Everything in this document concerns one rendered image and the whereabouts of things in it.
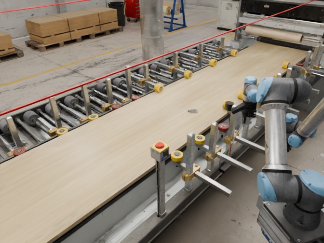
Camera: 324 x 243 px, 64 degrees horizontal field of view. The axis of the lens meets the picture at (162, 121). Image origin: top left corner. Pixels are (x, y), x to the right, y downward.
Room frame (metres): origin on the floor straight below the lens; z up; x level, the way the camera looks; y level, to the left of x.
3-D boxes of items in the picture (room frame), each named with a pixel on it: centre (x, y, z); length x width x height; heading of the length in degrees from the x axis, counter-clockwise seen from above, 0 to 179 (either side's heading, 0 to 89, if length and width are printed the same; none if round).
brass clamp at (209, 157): (1.42, -0.36, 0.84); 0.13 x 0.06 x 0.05; 136
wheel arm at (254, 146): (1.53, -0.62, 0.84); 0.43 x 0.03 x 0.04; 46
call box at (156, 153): (1.03, 0.01, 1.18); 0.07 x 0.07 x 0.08; 46
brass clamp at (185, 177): (1.24, -0.18, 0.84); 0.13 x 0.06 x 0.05; 136
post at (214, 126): (1.40, -0.34, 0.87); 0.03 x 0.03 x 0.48; 46
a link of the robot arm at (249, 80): (1.50, -0.56, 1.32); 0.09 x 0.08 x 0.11; 174
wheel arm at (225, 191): (1.21, -0.24, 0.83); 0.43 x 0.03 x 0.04; 46
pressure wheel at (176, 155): (1.34, -0.10, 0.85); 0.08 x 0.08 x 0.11
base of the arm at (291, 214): (0.75, -0.61, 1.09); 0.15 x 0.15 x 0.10
